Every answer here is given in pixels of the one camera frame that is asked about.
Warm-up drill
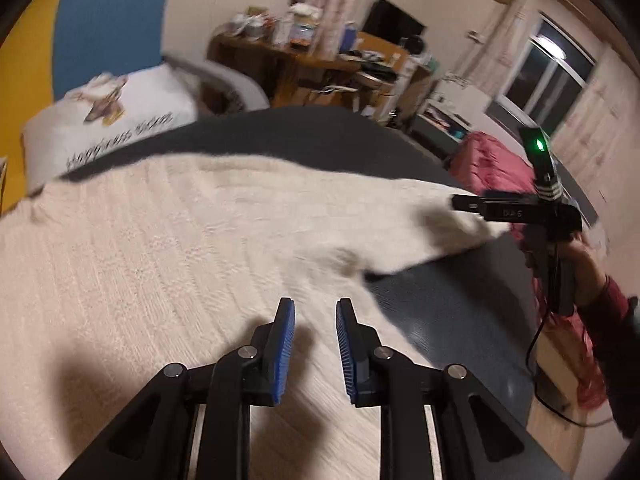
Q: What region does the small sliding window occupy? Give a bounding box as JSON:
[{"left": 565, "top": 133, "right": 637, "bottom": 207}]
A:
[{"left": 487, "top": 12, "right": 598, "bottom": 136}]

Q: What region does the pale sheer curtain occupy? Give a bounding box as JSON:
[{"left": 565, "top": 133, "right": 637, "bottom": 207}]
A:
[
  {"left": 452, "top": 0, "right": 546, "bottom": 91},
  {"left": 545, "top": 45, "right": 640, "bottom": 221}
]

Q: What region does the person's right forearm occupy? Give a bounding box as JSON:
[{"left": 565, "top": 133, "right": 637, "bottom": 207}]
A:
[{"left": 575, "top": 275, "right": 640, "bottom": 441}]

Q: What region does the grey low cabinet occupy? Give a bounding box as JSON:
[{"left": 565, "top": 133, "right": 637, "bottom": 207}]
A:
[{"left": 410, "top": 100, "right": 476, "bottom": 161}]

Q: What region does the wooden desk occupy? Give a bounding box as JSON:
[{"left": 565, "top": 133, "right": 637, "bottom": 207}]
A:
[{"left": 207, "top": 25, "right": 361, "bottom": 111}]

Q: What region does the white deer print pillow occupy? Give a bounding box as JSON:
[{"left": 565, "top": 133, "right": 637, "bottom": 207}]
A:
[{"left": 21, "top": 65, "right": 201, "bottom": 196}]

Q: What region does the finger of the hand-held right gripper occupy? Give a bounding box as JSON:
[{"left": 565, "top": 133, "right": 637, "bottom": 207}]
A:
[{"left": 451, "top": 194, "right": 485, "bottom": 219}]

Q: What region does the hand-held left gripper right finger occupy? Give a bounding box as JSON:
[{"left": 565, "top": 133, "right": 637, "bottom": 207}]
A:
[{"left": 335, "top": 297, "right": 571, "bottom": 480}]

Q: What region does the white knit sweater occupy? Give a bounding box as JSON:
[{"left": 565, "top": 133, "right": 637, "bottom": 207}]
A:
[{"left": 0, "top": 152, "right": 511, "bottom": 480}]

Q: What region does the black flat television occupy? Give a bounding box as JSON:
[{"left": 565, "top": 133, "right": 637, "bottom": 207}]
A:
[{"left": 361, "top": 0, "right": 428, "bottom": 43}]

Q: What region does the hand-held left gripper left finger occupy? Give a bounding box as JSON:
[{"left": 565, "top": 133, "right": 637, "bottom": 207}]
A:
[{"left": 60, "top": 297, "right": 297, "bottom": 480}]

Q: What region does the grey yellow blue armchair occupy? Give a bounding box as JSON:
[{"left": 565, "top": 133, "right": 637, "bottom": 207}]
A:
[{"left": 0, "top": 0, "right": 271, "bottom": 216}]

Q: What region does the wooden chair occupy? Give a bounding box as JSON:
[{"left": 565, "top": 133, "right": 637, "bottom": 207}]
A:
[{"left": 345, "top": 30, "right": 436, "bottom": 111}]

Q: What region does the person's right hand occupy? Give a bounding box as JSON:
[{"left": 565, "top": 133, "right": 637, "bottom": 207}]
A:
[{"left": 562, "top": 237, "right": 608, "bottom": 308}]

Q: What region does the patterned beige curtain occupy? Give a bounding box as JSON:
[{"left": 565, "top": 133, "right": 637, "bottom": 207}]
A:
[{"left": 300, "top": 0, "right": 381, "bottom": 56}]

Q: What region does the red ruffled blanket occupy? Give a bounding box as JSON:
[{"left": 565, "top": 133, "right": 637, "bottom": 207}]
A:
[{"left": 447, "top": 131, "right": 608, "bottom": 411}]

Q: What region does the cluster of jars and boxes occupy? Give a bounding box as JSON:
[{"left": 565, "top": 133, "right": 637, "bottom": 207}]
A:
[{"left": 227, "top": 4, "right": 321, "bottom": 48}]

